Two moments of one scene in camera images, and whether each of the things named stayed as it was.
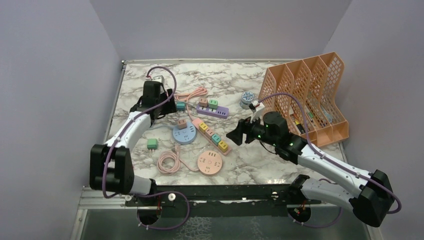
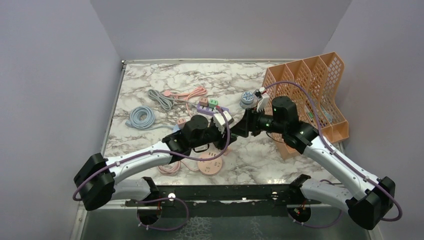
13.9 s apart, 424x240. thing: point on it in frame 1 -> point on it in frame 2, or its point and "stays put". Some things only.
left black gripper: x=170 y=107 -> x=222 y=140
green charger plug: x=213 y=104 stays put
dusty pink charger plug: x=182 y=124 stays put
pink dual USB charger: x=203 y=102 stays put
